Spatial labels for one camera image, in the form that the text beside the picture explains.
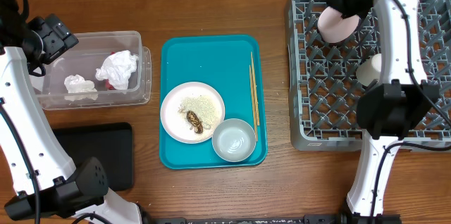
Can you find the pile of white rice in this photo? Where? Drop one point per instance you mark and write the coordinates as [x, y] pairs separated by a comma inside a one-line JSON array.
[[204, 107]]

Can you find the black rectangular tray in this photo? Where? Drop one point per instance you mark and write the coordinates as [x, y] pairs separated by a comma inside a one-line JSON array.
[[112, 144]]

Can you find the pink shallow bowl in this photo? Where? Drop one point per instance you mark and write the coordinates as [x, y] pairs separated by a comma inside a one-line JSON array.
[[334, 28]]

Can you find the brown food scrap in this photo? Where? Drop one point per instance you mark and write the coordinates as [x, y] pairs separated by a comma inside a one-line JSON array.
[[195, 122]]

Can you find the small white napkin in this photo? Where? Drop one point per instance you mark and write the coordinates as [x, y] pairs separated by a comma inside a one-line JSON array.
[[79, 88]]

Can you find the teal plastic serving tray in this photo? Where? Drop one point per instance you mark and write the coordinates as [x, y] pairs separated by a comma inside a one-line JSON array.
[[222, 62]]

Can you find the large white napkin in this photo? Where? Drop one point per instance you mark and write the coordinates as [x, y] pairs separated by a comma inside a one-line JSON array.
[[117, 69]]

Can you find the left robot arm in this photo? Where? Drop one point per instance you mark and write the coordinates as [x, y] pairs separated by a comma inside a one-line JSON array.
[[45, 179]]

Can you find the clear plastic waste bin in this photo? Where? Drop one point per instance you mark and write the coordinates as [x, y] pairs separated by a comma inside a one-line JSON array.
[[83, 59]]

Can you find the white cup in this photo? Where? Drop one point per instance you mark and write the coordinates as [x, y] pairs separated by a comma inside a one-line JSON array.
[[369, 70]]

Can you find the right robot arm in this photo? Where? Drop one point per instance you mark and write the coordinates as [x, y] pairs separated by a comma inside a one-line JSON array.
[[388, 111]]

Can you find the wooden chopstick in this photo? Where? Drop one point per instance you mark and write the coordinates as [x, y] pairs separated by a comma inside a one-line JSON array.
[[254, 88], [253, 104]]

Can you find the grey bowl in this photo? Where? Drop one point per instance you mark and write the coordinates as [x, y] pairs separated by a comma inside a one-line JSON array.
[[234, 140]]

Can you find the grey dishwasher rack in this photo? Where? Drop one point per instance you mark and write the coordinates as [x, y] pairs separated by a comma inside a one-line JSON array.
[[324, 89]]

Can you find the white dinner plate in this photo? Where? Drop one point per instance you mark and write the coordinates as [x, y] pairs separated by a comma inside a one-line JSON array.
[[175, 123]]

